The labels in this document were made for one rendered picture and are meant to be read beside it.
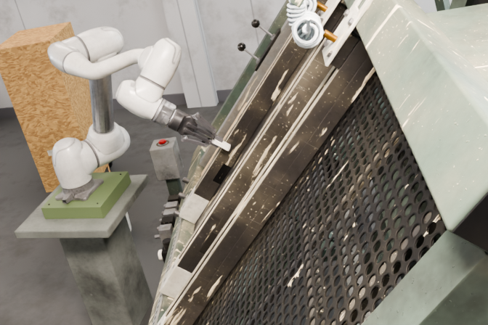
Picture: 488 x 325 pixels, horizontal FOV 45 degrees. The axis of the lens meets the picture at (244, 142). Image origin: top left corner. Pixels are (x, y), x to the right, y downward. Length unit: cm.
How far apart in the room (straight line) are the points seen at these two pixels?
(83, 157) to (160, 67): 96
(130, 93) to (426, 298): 155
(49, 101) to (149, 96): 244
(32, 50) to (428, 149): 382
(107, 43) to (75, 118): 193
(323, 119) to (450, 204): 76
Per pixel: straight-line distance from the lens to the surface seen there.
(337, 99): 133
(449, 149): 68
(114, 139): 292
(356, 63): 131
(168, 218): 267
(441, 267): 69
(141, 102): 207
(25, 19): 647
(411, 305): 70
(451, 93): 74
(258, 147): 167
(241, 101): 259
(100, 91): 273
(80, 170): 291
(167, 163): 297
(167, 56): 208
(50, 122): 453
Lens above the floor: 215
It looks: 26 degrees down
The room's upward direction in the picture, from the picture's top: 12 degrees counter-clockwise
